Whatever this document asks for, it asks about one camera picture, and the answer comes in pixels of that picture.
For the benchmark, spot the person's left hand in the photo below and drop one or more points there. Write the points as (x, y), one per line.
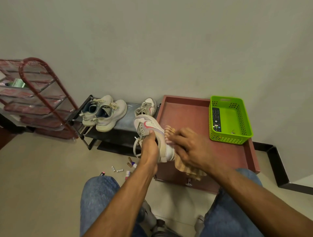
(149, 153)

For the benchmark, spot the person's right hand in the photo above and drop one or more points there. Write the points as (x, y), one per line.
(195, 151)

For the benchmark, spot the white orange glue tube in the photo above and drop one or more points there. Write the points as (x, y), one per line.
(134, 165)

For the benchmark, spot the striped yellow cleaning cloth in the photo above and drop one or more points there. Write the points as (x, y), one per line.
(188, 172)

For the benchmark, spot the white pink sneaker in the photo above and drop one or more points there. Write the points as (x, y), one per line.
(151, 123)
(149, 106)

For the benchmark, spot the red-brown drawer cabinet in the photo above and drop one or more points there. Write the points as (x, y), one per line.
(185, 114)

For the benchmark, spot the black remote control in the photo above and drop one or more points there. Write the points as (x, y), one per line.
(216, 119)

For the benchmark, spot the grey-blue sneaker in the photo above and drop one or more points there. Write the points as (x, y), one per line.
(118, 110)
(107, 100)

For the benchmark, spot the person's right forearm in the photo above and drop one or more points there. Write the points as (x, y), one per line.
(259, 205)

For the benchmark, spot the person's left forearm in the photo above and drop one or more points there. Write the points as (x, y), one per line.
(122, 205)

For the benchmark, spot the person's grey slipper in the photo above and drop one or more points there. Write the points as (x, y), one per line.
(199, 225)
(149, 214)

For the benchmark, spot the person's right leg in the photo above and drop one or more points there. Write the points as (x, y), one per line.
(225, 224)

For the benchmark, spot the black shoe rack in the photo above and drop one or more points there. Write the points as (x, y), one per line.
(122, 136)

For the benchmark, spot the green plastic basket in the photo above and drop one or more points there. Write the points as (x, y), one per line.
(232, 117)

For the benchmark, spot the black stool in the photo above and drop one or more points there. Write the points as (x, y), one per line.
(163, 230)

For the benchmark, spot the black baseboard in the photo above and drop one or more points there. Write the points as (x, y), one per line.
(278, 168)

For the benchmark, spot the red metal rack plastic-wrapped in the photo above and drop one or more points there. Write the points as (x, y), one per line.
(36, 107)

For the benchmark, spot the green white packet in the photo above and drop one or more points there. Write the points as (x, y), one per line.
(17, 83)

